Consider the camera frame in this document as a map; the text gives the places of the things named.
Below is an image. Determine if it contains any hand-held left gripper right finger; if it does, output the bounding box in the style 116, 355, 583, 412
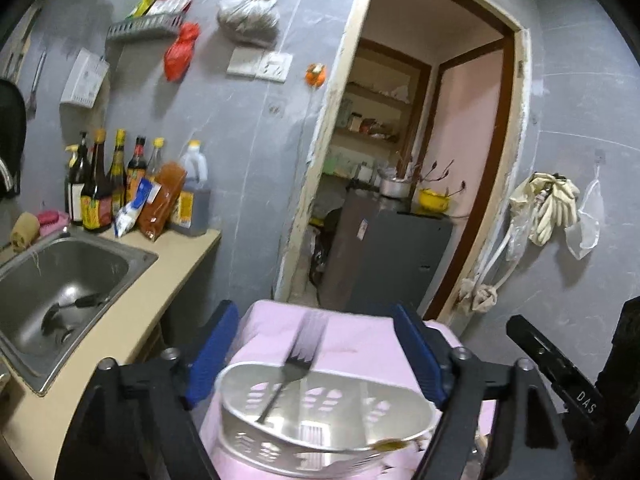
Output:
391, 302, 578, 480

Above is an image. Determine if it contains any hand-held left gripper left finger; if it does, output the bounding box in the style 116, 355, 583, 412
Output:
54, 300, 241, 480

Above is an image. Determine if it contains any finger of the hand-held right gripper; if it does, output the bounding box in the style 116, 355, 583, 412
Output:
506, 314, 609, 429

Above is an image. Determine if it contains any metal fork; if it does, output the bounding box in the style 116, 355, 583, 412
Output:
256, 310, 329, 424

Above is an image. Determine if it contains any white plastic utensil basket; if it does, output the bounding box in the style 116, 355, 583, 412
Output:
215, 360, 439, 479

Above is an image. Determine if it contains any metal spoon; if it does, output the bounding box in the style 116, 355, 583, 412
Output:
294, 437, 417, 464

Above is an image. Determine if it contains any pink cloth-covered table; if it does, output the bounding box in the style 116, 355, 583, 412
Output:
199, 300, 507, 480

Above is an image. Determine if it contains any beige kitchen counter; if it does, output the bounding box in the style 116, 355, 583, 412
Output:
0, 225, 222, 480

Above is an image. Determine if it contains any beige rag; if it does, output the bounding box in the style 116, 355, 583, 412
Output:
459, 277, 501, 317

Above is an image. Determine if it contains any grey cabinet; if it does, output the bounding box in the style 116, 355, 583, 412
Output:
319, 189, 454, 320

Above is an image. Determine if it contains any black kitchen utensil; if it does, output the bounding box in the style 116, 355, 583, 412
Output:
40, 292, 111, 336

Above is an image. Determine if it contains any clear plastic bag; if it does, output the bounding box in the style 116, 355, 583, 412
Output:
565, 179, 605, 261

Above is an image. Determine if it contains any plastic oil jug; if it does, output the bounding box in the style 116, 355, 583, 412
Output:
171, 140, 210, 237

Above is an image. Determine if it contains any orange seasoning packet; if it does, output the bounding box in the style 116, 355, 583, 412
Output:
137, 161, 187, 241

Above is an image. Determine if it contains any yellow bowl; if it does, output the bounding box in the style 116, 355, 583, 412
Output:
417, 188, 451, 213

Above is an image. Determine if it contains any blue and white packet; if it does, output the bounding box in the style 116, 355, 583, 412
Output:
114, 177, 162, 239

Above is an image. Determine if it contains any stainless steel sink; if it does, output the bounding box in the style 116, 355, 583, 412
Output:
0, 232, 160, 397

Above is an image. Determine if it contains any metal pot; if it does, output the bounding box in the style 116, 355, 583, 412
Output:
377, 170, 414, 200

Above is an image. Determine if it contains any row of sauce bottles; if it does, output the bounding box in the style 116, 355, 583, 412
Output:
64, 129, 167, 234

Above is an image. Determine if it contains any pink door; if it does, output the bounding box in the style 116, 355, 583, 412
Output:
432, 50, 505, 313

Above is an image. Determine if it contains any pink sponge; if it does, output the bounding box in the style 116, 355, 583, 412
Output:
37, 210, 71, 237

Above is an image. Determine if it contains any wooden shelf unit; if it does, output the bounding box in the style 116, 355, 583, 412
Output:
320, 39, 432, 183

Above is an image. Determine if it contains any red plastic bag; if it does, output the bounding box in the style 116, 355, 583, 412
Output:
164, 22, 201, 83

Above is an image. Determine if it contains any black hanging pan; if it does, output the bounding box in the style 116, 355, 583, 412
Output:
0, 79, 27, 200

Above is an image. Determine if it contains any hanging metal utensil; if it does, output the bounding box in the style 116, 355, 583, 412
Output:
27, 47, 48, 116

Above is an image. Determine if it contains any grey plastic bag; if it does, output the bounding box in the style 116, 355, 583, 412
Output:
216, 0, 292, 46

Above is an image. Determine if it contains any red and white packet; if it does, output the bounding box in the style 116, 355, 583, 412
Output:
150, 0, 194, 17

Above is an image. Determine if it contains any yellow green packet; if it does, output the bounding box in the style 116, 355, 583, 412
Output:
129, 0, 166, 19

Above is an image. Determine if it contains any white door frame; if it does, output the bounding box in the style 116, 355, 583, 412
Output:
272, 0, 532, 331

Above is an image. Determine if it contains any white wall socket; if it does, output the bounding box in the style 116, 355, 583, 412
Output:
256, 52, 293, 83

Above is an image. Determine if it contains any white wall switch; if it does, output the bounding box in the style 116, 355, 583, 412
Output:
227, 47, 266, 77

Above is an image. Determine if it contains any orange wall hook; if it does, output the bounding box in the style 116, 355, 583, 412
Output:
306, 62, 329, 89

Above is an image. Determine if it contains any white wall box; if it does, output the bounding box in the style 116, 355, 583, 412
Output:
60, 49, 110, 109

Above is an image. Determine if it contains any grey wall rack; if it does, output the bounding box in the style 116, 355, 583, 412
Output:
106, 14, 186, 44

